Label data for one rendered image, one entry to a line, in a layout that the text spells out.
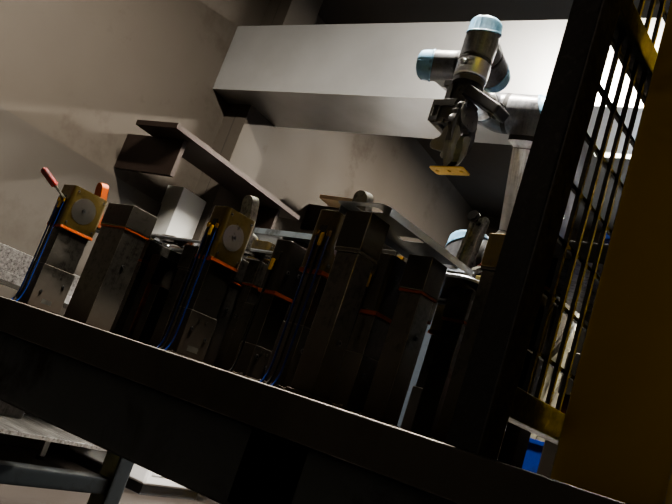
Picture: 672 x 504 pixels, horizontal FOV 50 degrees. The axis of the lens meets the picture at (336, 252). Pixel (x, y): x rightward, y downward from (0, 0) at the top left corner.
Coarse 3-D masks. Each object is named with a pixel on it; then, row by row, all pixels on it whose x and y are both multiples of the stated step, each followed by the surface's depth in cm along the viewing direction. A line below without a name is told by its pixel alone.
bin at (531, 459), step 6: (528, 444) 160; (534, 444) 160; (540, 444) 159; (528, 450) 160; (534, 450) 159; (540, 450) 158; (528, 456) 159; (534, 456) 159; (540, 456) 158; (528, 462) 159; (534, 462) 158; (522, 468) 159; (528, 468) 158; (534, 468) 158
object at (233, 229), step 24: (216, 216) 158; (240, 216) 159; (216, 240) 155; (240, 240) 160; (216, 264) 156; (192, 288) 153; (216, 288) 157; (192, 312) 152; (216, 312) 158; (168, 336) 154; (192, 336) 153
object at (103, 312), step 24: (120, 216) 184; (144, 216) 185; (96, 240) 187; (120, 240) 181; (144, 240) 186; (96, 264) 183; (120, 264) 182; (96, 288) 179; (120, 288) 182; (72, 312) 181; (96, 312) 178
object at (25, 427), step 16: (0, 256) 283; (16, 256) 288; (32, 256) 294; (0, 272) 284; (16, 272) 289; (16, 288) 336; (64, 304) 328; (0, 416) 332; (32, 416) 368; (0, 432) 300; (16, 432) 306; (32, 432) 317; (48, 432) 333; (64, 432) 350; (96, 448) 343
